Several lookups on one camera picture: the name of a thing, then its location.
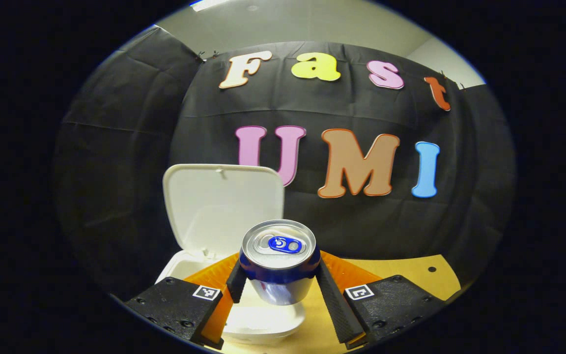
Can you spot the ceiling light panel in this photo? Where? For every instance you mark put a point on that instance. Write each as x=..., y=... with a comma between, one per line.
x=207, y=4

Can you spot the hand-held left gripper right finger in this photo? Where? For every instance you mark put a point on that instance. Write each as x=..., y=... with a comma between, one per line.
x=332, y=300

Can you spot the wooden desktop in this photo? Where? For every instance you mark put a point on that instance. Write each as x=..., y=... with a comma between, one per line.
x=410, y=275

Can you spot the black backdrop cloth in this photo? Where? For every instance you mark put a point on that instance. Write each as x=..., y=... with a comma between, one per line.
x=140, y=137

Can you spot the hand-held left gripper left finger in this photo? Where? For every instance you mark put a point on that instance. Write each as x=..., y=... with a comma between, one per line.
x=236, y=287

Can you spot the blue silver pop can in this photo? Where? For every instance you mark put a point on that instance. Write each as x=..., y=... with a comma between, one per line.
x=278, y=265

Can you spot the white desktop garbage bin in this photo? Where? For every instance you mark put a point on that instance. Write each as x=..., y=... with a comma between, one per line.
x=214, y=206

